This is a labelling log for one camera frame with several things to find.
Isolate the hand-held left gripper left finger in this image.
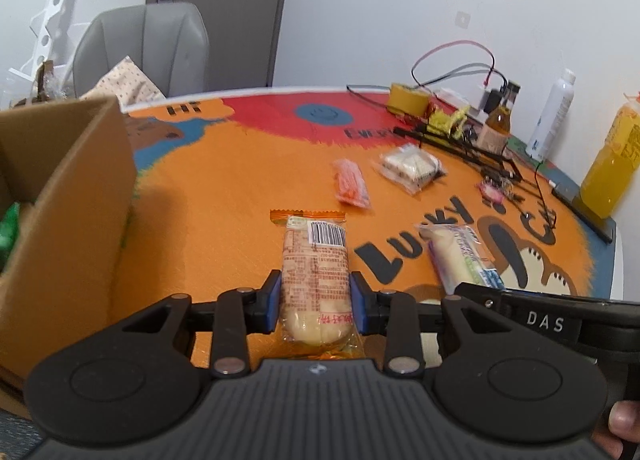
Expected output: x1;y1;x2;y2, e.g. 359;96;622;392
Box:
120;270;282;378

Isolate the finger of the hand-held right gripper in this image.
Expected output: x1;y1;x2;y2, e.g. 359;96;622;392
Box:
456;282;503;308

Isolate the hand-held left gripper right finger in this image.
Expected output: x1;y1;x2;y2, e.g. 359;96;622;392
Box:
350;271;506;376

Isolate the white blue-label snack packet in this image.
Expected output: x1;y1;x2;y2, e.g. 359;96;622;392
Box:
417;222;506;293

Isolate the orange bread packet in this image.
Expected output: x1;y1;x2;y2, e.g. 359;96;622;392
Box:
270;210;363;358

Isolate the cardboard box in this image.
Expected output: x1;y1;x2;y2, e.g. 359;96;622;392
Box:
0;97;138;391

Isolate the person's right hand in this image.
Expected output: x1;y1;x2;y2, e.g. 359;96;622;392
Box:
592;399;640;458

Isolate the black phone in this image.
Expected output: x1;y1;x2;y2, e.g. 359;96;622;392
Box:
551;182;615;243

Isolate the red-orange snack packet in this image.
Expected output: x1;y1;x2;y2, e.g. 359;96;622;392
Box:
332;158;373;208

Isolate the colourful printed table mat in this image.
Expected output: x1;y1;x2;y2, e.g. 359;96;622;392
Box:
120;87;618;371

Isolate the clear cracker packet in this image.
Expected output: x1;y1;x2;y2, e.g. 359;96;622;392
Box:
372;145;446;195

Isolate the orange juice bottle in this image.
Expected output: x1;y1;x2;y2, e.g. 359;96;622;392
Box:
580;92;640;219

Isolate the brown glass bottle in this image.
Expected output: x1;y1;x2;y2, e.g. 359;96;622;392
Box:
477;82;521;153

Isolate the yellow snack packet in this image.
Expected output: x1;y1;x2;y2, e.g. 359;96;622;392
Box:
427;107;471;138

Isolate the white spray bottle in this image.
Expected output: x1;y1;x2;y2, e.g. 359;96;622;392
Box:
527;68;577;161

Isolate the yellow tape roll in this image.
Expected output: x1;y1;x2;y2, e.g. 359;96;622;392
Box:
389;83;430;117

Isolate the patterned beige cushion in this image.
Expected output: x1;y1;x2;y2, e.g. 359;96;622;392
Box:
80;56;166;105

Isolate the green snack packet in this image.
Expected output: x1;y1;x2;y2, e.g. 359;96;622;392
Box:
0;202;21;271

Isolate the grey door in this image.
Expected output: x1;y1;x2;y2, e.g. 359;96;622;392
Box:
147;0;296;89

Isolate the grey chair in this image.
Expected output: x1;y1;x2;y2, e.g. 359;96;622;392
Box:
72;2;210;98

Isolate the brown plastic-wrapped bundle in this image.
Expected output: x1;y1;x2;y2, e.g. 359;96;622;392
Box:
32;60;68;101

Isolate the white foam rack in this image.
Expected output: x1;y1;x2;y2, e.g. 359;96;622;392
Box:
7;0;81;85

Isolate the pink keychain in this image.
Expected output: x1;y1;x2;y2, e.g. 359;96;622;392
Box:
477;181;506;205

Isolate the black cable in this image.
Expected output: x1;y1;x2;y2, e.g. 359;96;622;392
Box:
346;84;396;109

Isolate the grey cable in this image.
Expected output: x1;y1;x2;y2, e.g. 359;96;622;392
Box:
425;64;493;90

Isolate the red cable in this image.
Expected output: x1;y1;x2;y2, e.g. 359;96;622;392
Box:
411;40;506;88

